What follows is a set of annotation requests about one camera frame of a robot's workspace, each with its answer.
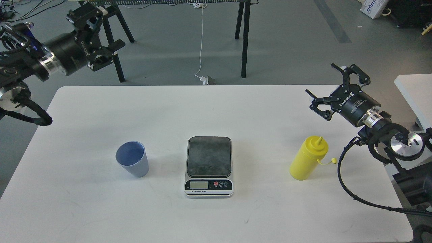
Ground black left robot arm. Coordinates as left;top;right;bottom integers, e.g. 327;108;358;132
0;1;134;126

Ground white hanging cable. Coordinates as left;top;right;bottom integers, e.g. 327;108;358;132
194;3;208;83

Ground black cables on floor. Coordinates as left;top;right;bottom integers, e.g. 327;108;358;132
0;0;68;23

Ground yellow squeeze seasoning bottle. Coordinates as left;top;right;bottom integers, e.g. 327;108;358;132
289;136;338;181

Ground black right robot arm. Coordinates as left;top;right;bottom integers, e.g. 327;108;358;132
306;63;431;217

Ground black digital kitchen scale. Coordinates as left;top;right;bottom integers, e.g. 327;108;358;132
184;136;234;198

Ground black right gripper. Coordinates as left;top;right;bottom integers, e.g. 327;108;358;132
305;63;381;127

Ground white cardboard box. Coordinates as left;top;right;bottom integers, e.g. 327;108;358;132
360;0;392;19

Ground white side table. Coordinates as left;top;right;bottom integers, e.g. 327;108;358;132
394;74;432;171

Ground blue ribbed plastic cup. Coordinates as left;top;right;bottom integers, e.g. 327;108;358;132
115;141;150;178

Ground black-legged background table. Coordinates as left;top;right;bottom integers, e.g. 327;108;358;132
78;0;260;83

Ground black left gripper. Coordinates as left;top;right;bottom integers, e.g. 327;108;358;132
43;4;126;76

